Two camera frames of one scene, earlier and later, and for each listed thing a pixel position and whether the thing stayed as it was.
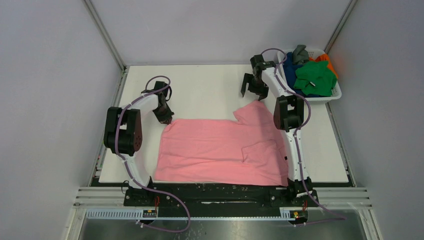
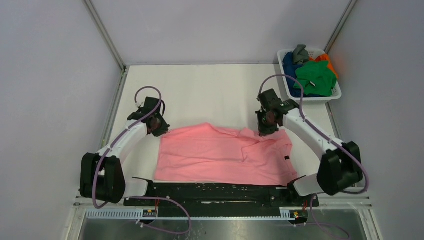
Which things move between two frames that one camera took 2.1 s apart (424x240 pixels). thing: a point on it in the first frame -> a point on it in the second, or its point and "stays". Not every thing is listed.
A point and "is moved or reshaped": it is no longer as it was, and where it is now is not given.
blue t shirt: (290, 68) stays
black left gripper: (163, 114) -> (162, 127)
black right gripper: (254, 85) -> (263, 127)
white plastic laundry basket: (313, 53) stays
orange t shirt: (324, 58) stays
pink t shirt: (249, 152) is moved or reshaped
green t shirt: (316, 79) stays
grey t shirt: (300, 55) stays
